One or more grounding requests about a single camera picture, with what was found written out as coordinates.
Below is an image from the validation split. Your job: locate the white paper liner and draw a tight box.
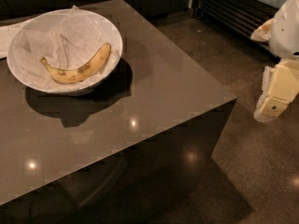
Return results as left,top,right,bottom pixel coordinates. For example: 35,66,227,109
12,5,121,93

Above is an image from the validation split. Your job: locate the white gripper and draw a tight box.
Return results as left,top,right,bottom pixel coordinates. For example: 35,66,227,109
250,0,299,123

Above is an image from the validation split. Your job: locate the yellow spotted banana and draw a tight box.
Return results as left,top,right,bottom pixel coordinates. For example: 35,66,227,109
40,43,111,84

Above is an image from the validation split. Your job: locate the white round bowl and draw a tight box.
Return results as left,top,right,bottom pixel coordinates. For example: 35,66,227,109
7,8,124,97

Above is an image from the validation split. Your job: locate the white paper sheet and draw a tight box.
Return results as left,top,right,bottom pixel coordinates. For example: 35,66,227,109
0,20,31,59

